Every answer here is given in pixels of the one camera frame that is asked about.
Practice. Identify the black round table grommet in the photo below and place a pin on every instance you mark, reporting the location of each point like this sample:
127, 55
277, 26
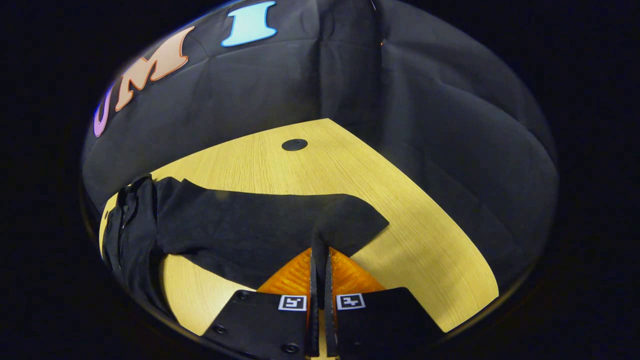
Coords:
294, 145

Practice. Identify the black backdrop cloth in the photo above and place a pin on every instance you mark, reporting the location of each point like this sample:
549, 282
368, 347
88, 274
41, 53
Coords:
280, 85

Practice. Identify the black buttoned cardigan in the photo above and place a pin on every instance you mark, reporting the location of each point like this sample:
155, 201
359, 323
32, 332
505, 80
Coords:
240, 230

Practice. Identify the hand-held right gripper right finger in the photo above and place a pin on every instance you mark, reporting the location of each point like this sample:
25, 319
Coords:
329, 300

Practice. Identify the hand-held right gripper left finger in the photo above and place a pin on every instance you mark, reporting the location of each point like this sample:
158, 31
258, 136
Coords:
314, 300

